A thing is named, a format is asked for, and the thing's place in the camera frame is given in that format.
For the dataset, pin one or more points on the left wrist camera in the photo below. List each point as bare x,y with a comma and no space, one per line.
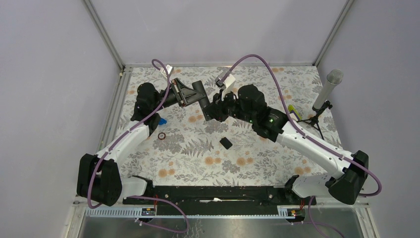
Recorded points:
167,71

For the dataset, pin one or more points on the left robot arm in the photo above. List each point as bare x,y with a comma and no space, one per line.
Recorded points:
99,177

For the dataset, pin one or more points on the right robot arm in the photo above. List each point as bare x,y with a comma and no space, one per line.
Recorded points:
345,171

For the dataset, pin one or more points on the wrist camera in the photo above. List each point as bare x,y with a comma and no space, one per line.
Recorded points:
225,81
167,71

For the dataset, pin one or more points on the black remote control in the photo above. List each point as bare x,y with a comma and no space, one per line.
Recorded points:
204,101

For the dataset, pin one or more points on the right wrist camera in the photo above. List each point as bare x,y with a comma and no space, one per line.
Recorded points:
225,81

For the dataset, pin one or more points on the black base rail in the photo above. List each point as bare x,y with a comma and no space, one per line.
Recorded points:
217,197

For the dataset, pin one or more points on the silver microphone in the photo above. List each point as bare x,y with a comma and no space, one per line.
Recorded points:
333,79

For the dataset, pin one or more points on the black microphone tripod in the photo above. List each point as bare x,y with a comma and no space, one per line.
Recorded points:
314,120

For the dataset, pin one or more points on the black remote battery cover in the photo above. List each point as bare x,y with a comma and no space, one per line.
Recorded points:
225,142

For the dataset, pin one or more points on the brown poker chip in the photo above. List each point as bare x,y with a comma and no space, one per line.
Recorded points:
161,136

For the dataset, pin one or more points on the green purple toy brick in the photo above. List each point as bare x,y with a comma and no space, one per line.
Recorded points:
293,113

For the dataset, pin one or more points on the white cable duct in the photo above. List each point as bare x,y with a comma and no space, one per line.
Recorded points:
269,212

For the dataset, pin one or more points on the blue plastic piece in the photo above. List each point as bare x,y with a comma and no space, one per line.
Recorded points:
162,121

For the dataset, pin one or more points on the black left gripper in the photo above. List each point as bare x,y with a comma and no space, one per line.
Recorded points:
186,94

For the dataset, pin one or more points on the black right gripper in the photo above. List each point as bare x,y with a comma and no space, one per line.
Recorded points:
217,106

